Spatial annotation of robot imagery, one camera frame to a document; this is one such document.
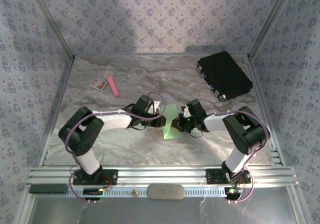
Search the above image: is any light green paper sheet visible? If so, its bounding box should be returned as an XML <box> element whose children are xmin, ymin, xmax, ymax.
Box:
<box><xmin>161</xmin><ymin>103</ymin><xmax>186</xmax><ymax>141</ymax></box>

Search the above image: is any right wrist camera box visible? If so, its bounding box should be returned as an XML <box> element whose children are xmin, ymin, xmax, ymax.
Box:
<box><xmin>181</xmin><ymin>98</ymin><xmax>208</xmax><ymax>122</ymax></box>

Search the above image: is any aluminium mounting rail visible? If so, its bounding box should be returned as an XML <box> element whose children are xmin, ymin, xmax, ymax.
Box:
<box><xmin>26</xmin><ymin>166</ymin><xmax>300</xmax><ymax>188</ymax></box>

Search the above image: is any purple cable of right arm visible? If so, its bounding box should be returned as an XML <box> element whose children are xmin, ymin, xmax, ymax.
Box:
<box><xmin>197</xmin><ymin>98</ymin><xmax>272</xmax><ymax>205</ymax></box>

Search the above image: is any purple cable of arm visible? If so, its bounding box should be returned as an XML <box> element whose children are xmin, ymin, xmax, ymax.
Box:
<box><xmin>65</xmin><ymin>92</ymin><xmax>168</xmax><ymax>205</ymax></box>
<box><xmin>197</xmin><ymin>98</ymin><xmax>272</xmax><ymax>205</ymax></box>

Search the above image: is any black ribbed hard case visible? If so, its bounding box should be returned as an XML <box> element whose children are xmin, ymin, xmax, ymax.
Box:
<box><xmin>196</xmin><ymin>50</ymin><xmax>254</xmax><ymax>102</ymax></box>

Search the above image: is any slotted aluminium cable duct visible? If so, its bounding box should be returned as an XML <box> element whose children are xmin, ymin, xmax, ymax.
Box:
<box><xmin>67</xmin><ymin>186</ymin><xmax>230</xmax><ymax>198</ymax></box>

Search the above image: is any pink toy microphone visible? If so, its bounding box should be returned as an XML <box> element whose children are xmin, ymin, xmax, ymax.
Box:
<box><xmin>104</xmin><ymin>70</ymin><xmax>121</xmax><ymax>99</ymax></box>

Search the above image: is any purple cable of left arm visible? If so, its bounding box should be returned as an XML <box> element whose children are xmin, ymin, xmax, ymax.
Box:
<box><xmin>65</xmin><ymin>92</ymin><xmax>168</xmax><ymax>205</ymax></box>

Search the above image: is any grey oval stone pad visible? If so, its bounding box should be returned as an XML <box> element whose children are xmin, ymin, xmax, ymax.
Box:
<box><xmin>146</xmin><ymin>183</ymin><xmax>186</xmax><ymax>201</ymax></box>

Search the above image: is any aluminium side rail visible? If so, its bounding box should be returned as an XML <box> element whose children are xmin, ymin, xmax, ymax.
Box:
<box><xmin>38</xmin><ymin>56</ymin><xmax>76</xmax><ymax>167</ymax></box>
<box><xmin>247</xmin><ymin>55</ymin><xmax>286</xmax><ymax>166</ymax></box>

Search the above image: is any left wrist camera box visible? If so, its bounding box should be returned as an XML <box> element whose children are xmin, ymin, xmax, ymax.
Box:
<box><xmin>135</xmin><ymin>95</ymin><xmax>161</xmax><ymax>115</ymax></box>

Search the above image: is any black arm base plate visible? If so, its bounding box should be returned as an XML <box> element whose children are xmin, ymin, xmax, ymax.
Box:
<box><xmin>72</xmin><ymin>169</ymin><xmax>119</xmax><ymax>186</ymax></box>
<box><xmin>205</xmin><ymin>168</ymin><xmax>252</xmax><ymax>185</ymax></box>

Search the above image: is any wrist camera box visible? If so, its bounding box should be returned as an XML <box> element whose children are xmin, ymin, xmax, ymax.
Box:
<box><xmin>135</xmin><ymin>95</ymin><xmax>161</xmax><ymax>115</ymax></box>
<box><xmin>181</xmin><ymin>98</ymin><xmax>208</xmax><ymax>122</ymax></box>

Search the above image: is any aluminium frame post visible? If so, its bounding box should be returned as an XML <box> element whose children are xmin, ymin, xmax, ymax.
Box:
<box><xmin>246</xmin><ymin>0</ymin><xmax>298</xmax><ymax>60</ymax></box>
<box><xmin>24</xmin><ymin>0</ymin><xmax>76</xmax><ymax>61</ymax></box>

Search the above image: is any small card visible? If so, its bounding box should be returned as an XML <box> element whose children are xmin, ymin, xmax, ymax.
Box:
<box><xmin>89</xmin><ymin>78</ymin><xmax>108</xmax><ymax>92</ymax></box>

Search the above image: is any black flat bar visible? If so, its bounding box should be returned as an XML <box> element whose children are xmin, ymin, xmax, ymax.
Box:
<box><xmin>29</xmin><ymin>183</ymin><xmax>69</xmax><ymax>194</ymax></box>

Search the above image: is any small circuit board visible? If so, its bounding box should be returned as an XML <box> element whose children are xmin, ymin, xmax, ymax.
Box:
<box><xmin>224</xmin><ymin>186</ymin><xmax>244</xmax><ymax>195</ymax></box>
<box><xmin>83</xmin><ymin>187</ymin><xmax>105</xmax><ymax>196</ymax></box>

